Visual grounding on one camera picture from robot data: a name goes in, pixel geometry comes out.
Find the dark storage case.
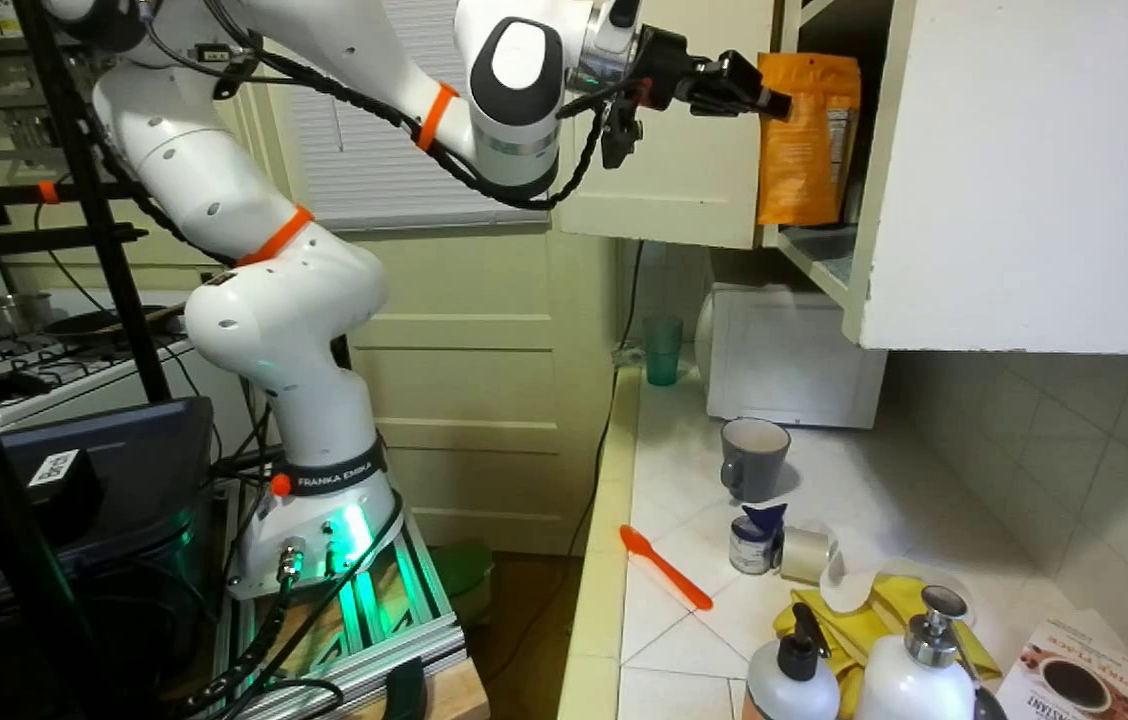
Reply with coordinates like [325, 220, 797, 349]
[0, 392, 221, 634]

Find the teal plastic cup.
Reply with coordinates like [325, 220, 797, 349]
[641, 317, 694, 392]

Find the white plastic lid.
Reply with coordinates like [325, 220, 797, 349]
[816, 524, 885, 620]

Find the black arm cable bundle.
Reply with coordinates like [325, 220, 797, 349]
[189, 32, 649, 216]

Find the white window blind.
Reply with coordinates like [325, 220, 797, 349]
[259, 0, 558, 234]

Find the orange plastic spoon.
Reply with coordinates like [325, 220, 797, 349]
[616, 519, 722, 618]

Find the grey ceramic mug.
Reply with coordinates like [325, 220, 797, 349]
[718, 412, 804, 510]

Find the clear tape roll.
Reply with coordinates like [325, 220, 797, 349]
[776, 524, 835, 590]

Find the black metal stand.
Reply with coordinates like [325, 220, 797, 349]
[0, 0, 185, 412]

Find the open cream cabinet door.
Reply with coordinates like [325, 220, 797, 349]
[852, 0, 1128, 361]

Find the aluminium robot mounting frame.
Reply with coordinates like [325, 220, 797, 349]
[204, 519, 498, 720]

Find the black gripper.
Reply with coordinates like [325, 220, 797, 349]
[626, 19, 797, 124]

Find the orange sachet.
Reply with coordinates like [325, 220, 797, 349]
[753, 48, 865, 234]

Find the yellow cloth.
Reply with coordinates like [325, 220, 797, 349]
[774, 569, 1008, 693]

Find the cream wall cabinet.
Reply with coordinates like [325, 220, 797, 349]
[756, 0, 897, 314]

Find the white bottle with silver pump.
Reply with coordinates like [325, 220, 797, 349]
[852, 604, 986, 720]

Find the closed cream cabinet door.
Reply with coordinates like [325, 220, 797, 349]
[543, 0, 781, 258]

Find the soap bottle with black pump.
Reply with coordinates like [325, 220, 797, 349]
[741, 599, 849, 720]

